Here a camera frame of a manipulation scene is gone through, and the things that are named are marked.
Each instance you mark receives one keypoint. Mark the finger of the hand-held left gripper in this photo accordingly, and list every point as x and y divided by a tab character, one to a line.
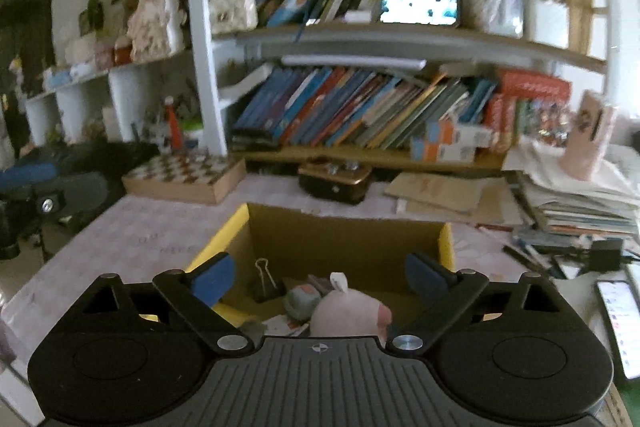
75	194
27	177

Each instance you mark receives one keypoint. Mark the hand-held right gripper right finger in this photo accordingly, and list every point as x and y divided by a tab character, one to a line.
426	281

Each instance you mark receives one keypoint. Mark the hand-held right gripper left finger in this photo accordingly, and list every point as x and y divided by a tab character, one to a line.
212	281

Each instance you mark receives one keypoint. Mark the black binder clip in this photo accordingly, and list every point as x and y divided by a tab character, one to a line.
267	287

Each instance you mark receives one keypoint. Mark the pink plush pig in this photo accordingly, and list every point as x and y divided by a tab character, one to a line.
350	312

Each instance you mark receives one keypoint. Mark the yellow cardboard box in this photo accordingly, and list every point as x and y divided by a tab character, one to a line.
345	232

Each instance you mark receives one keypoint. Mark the pink checked cloth desktop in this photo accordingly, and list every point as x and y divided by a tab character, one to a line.
125	237

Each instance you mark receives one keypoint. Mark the black electronic keyboard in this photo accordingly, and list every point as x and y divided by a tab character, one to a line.
125	157

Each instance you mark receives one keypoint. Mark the brown cardboard sheet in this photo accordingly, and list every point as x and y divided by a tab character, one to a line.
440	192

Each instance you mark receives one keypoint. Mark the checkered chess board box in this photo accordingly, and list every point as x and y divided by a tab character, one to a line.
185	177

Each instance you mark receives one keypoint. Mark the red cone ornament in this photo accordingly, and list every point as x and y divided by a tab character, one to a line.
174	129

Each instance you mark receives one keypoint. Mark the orange white carton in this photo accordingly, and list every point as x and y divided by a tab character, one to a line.
442	152
465	134

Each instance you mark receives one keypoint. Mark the stack of papers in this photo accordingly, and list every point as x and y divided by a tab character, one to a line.
570	202

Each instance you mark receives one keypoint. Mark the black power adapter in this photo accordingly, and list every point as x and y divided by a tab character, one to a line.
605	256

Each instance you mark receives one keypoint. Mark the floral fabric ornament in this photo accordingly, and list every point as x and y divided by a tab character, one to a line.
155	29

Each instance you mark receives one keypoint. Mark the row of leaning books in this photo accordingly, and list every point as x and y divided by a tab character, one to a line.
360	107

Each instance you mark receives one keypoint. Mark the white wooden bookshelf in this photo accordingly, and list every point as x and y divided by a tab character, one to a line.
205	57

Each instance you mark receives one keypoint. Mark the smartphone showing app list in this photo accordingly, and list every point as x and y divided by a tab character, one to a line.
625	327

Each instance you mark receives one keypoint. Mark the pink pen holder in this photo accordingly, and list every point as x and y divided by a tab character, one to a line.
590	137

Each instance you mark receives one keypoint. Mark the red book box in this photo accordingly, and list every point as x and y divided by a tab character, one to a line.
532	87

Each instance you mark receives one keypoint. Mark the smartphone showing video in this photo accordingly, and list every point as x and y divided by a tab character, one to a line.
420	8

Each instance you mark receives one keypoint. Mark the white pen box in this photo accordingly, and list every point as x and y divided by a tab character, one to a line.
547	22

